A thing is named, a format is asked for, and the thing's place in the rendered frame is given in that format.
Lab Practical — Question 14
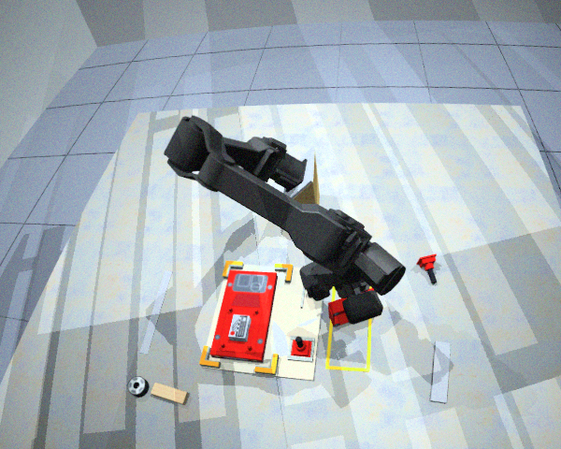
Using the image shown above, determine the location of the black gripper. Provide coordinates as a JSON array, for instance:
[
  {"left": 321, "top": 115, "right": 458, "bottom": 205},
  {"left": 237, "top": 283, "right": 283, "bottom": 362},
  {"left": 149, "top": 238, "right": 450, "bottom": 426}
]
[{"left": 336, "top": 268, "right": 383, "bottom": 324}]

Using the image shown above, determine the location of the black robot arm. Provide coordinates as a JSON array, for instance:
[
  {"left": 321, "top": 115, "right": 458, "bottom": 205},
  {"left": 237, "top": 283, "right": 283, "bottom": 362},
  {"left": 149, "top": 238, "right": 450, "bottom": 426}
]
[{"left": 164, "top": 116, "right": 406, "bottom": 301}]

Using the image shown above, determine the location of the light grey flat strip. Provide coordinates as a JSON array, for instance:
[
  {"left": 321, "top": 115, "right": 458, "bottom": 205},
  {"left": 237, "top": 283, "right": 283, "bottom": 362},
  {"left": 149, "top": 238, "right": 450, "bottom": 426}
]
[{"left": 140, "top": 271, "right": 173, "bottom": 354}]

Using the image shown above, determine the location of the black toy wheel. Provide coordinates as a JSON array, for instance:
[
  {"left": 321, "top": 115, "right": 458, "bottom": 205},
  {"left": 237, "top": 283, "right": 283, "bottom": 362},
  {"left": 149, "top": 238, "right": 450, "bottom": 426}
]
[{"left": 128, "top": 376, "right": 150, "bottom": 398}]

